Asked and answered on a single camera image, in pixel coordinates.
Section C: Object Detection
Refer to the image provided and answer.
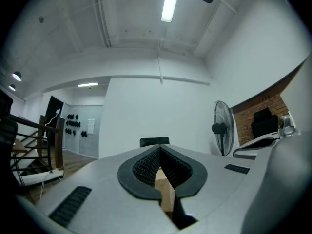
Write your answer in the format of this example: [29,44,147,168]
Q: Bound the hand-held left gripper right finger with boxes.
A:
[159,144,254,230]

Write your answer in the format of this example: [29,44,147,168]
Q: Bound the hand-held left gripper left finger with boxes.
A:
[36,145,180,234]

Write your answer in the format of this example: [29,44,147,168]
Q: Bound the black door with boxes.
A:
[45,95,64,129]

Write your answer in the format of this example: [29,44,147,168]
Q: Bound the grey and black desk device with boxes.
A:
[233,134,281,159]

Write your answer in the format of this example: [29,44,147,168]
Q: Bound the brown cardboard box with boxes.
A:
[154,168,176,213]

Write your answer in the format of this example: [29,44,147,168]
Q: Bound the black chair backrest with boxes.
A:
[139,136,170,148]

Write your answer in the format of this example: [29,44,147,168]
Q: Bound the black high-back office chair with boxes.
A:
[251,107,279,139]

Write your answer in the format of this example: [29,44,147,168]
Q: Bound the dark wooden stair railing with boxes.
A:
[7,113,66,173]

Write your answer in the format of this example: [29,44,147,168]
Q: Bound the long ceiling tube light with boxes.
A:
[161,0,182,23]

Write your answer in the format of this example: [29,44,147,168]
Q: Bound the black pedestal fan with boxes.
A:
[211,100,236,157]

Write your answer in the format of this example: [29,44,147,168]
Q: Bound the white wall paper sheet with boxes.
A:
[87,118,96,135]

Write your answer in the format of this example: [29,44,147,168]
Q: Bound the rows of black wall-hung items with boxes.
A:
[64,113,88,138]

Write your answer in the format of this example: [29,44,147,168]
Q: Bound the white charger cable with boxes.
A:
[44,108,61,127]

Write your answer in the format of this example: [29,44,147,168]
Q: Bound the silver camera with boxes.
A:
[278,115,297,139]

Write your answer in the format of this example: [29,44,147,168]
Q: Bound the white wall conduit pipe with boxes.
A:
[156,37,164,84]

